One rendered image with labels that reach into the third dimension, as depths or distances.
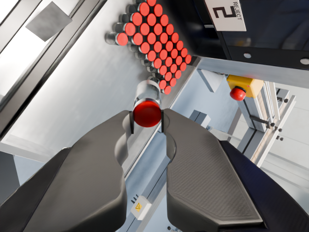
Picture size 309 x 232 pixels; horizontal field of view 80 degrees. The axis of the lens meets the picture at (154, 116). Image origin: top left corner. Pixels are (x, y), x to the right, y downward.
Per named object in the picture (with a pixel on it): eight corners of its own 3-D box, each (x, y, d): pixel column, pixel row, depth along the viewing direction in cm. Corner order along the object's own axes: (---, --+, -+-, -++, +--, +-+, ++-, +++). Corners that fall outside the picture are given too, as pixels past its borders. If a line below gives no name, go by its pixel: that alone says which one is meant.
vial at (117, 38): (109, 29, 34) (122, 29, 31) (117, 38, 36) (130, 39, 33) (102, 38, 34) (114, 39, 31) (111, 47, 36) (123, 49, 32)
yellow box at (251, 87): (237, 58, 52) (264, 61, 47) (243, 74, 58) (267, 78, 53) (224, 80, 52) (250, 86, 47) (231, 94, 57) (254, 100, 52)
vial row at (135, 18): (123, 10, 35) (137, 8, 32) (169, 70, 48) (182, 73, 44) (116, 19, 35) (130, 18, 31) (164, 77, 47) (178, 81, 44)
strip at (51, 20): (42, 4, 27) (52, 0, 23) (60, 21, 29) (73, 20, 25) (-21, 84, 26) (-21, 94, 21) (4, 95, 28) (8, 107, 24)
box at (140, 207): (139, 194, 126) (147, 203, 120) (143, 195, 130) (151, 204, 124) (129, 210, 125) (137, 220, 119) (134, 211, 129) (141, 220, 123)
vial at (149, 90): (159, 78, 16) (162, 98, 13) (160, 101, 17) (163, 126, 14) (134, 79, 16) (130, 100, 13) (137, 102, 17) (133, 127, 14)
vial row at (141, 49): (116, 20, 35) (130, 19, 31) (164, 78, 47) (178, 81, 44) (109, 29, 34) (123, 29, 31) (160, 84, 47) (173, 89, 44)
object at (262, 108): (205, 43, 59) (255, 47, 49) (229, 6, 61) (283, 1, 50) (246, 128, 108) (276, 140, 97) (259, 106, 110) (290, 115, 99)
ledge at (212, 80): (218, 33, 59) (224, 33, 58) (229, 60, 68) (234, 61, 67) (196, 69, 58) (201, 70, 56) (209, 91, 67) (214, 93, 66)
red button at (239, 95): (233, 81, 52) (247, 84, 49) (236, 89, 55) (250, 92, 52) (226, 92, 51) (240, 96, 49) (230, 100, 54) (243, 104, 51)
